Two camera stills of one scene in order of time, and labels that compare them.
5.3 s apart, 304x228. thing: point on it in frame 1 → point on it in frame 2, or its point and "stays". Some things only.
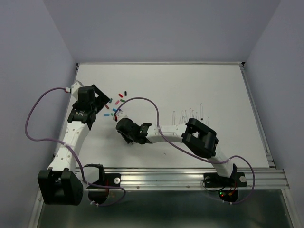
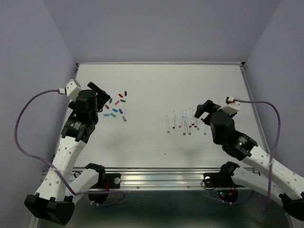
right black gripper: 128,140 → 208,106
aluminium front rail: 266,177 stays
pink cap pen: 181,118 stays
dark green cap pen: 174,118 stays
